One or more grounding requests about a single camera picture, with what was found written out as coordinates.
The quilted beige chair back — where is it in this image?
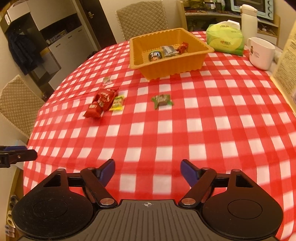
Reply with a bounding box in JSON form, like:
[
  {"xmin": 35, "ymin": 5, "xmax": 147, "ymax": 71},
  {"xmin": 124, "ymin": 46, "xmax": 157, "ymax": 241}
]
[{"xmin": 116, "ymin": 1, "xmax": 169, "ymax": 43}]

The grey snack packet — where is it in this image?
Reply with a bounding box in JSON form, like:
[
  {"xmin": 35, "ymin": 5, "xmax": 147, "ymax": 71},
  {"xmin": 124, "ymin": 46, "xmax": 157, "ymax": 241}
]
[{"xmin": 161, "ymin": 45, "xmax": 177, "ymax": 57}]

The orange plastic tray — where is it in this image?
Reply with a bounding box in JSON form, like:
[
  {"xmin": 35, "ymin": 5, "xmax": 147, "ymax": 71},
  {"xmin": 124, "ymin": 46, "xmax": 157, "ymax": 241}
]
[{"xmin": 129, "ymin": 28, "xmax": 215, "ymax": 80}]

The small red candy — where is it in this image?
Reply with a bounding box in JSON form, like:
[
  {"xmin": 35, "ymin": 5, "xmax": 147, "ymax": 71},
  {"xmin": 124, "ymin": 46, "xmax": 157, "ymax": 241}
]
[{"xmin": 177, "ymin": 42, "xmax": 189, "ymax": 54}]

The light blue toaster oven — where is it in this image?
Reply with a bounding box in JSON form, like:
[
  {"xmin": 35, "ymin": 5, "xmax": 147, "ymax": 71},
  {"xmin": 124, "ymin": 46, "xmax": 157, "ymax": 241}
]
[{"xmin": 230, "ymin": 0, "xmax": 275, "ymax": 20}]

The white thermos bottle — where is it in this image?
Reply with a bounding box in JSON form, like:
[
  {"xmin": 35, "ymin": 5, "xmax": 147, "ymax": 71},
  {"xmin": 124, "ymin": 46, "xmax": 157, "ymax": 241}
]
[{"xmin": 239, "ymin": 4, "xmax": 258, "ymax": 43}]

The white cabinet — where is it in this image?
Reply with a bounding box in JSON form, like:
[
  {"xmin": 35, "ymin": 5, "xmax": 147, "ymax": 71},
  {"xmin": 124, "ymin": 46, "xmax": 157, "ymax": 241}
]
[{"xmin": 0, "ymin": 0, "xmax": 93, "ymax": 93}]

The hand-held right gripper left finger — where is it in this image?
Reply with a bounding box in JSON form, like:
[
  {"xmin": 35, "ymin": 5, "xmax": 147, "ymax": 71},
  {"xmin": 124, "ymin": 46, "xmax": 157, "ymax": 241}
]
[{"xmin": 43, "ymin": 159, "xmax": 117, "ymax": 208}]

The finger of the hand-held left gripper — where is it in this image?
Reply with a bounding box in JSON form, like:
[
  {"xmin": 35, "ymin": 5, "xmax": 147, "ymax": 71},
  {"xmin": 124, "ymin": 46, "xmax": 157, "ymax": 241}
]
[
  {"xmin": 0, "ymin": 146, "xmax": 28, "ymax": 152},
  {"xmin": 0, "ymin": 149, "xmax": 38, "ymax": 162}
]

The dark hanging jacket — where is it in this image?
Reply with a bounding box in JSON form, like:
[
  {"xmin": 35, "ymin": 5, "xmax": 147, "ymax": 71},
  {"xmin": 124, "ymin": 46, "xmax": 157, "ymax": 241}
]
[{"xmin": 8, "ymin": 31, "xmax": 41, "ymax": 76}]

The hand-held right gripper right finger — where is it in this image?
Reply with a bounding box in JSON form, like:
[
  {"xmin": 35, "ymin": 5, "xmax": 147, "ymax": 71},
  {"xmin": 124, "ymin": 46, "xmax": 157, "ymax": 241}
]
[{"xmin": 179, "ymin": 159, "xmax": 255, "ymax": 209}]

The dark snack packet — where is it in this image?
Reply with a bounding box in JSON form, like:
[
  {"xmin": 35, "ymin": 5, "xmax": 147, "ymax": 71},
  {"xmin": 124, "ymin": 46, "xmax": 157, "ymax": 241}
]
[{"xmin": 149, "ymin": 51, "xmax": 164, "ymax": 62}]

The green tissue pack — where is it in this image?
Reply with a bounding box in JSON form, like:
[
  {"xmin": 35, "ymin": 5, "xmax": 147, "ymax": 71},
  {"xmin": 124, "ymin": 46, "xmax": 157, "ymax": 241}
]
[{"xmin": 206, "ymin": 20, "xmax": 245, "ymax": 57}]

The yellow green candy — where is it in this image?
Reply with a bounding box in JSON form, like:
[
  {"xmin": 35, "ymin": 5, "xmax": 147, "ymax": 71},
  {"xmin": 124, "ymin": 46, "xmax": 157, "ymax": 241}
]
[{"xmin": 109, "ymin": 95, "xmax": 125, "ymax": 111}]

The green brown candy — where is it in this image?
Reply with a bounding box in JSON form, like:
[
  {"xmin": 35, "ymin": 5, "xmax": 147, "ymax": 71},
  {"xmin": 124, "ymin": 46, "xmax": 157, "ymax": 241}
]
[{"xmin": 151, "ymin": 94, "xmax": 174, "ymax": 109}]

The wooden shelf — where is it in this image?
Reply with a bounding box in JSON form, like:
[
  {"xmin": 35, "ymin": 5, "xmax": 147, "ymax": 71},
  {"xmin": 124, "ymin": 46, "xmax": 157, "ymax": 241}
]
[{"xmin": 177, "ymin": 0, "xmax": 280, "ymax": 47}]

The red checkered tablecloth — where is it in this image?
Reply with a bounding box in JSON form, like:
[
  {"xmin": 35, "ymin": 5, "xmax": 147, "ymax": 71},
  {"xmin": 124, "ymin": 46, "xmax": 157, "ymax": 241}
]
[{"xmin": 23, "ymin": 30, "xmax": 296, "ymax": 239}]

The sunflower seed bag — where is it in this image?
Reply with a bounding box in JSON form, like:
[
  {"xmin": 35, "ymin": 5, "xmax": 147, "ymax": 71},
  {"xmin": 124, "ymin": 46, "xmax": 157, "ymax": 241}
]
[{"xmin": 272, "ymin": 27, "xmax": 296, "ymax": 106}]

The white mug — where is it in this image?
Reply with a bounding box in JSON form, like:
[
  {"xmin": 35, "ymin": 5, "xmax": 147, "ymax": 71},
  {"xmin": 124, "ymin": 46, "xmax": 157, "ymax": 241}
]
[{"xmin": 246, "ymin": 37, "xmax": 276, "ymax": 70}]

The white cardboard box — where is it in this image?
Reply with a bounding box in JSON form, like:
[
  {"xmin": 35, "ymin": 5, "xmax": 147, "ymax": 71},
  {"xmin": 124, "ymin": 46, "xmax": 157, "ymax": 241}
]
[{"xmin": 5, "ymin": 2, "xmax": 32, "ymax": 25}]

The dark wooden door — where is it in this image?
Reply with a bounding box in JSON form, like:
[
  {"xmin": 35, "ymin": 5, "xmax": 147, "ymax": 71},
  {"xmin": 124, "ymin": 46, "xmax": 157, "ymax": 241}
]
[{"xmin": 72, "ymin": 0, "xmax": 117, "ymax": 52}]

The red snack packet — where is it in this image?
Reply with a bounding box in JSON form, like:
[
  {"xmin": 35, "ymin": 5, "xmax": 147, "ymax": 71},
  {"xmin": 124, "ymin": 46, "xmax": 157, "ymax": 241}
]
[
  {"xmin": 83, "ymin": 102, "xmax": 103, "ymax": 119},
  {"xmin": 95, "ymin": 87, "xmax": 120, "ymax": 112}
]

